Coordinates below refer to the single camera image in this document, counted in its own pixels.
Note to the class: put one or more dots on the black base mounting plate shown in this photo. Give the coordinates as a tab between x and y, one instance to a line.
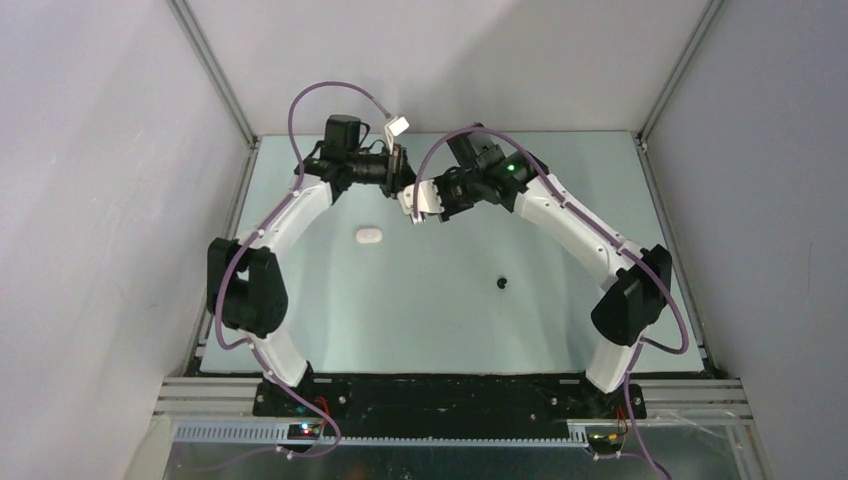
464	404

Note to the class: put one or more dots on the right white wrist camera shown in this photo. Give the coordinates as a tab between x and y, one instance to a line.
421	201

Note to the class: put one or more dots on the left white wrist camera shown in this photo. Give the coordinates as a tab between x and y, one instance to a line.
394	127

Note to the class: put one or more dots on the left controller board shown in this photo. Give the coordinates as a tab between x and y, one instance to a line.
304	431

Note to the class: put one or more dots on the controller board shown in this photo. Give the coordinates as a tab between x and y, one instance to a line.
304	431
606	440

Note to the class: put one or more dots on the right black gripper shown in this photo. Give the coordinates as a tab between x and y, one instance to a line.
449	211

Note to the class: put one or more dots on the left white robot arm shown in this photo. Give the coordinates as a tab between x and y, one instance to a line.
246	292

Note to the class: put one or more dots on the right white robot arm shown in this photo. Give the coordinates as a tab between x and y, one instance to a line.
636	282

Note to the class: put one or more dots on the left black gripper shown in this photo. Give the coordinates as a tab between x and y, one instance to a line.
398	172

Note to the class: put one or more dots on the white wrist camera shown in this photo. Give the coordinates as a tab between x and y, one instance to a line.
394	127
421	201

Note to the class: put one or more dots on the grey slotted cable duct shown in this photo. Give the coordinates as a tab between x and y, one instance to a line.
275	434

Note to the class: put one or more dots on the aluminium frame rail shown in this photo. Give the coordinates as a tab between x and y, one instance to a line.
700	401

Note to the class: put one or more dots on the white earbud charging case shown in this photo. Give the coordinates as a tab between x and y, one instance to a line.
369	235

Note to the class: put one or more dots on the right controller board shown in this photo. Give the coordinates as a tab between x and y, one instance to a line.
606	440

